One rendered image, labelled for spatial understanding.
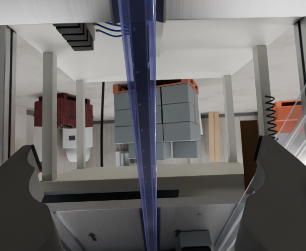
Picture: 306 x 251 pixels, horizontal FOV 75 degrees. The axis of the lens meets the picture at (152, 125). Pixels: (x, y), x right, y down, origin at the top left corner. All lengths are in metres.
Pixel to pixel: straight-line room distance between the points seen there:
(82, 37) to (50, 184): 0.40
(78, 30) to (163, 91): 2.40
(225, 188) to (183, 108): 2.11
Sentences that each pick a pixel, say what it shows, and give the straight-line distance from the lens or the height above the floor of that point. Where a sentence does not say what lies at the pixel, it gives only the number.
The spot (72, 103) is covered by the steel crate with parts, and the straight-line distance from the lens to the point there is 3.85.
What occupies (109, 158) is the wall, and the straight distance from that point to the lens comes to 7.75.
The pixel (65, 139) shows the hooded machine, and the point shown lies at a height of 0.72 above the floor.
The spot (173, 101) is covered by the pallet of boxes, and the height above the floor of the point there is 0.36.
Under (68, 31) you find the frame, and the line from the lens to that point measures 0.46.
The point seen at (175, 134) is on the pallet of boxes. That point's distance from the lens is 2.67.
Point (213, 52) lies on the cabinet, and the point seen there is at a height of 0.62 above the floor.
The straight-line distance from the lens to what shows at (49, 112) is 0.66.
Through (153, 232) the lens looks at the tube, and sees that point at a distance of 0.26.
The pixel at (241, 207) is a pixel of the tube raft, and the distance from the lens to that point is 0.24.
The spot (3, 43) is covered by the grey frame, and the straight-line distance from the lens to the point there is 0.60.
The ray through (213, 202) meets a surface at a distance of 0.24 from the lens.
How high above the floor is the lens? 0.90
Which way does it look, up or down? 5 degrees down
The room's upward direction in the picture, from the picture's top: 178 degrees clockwise
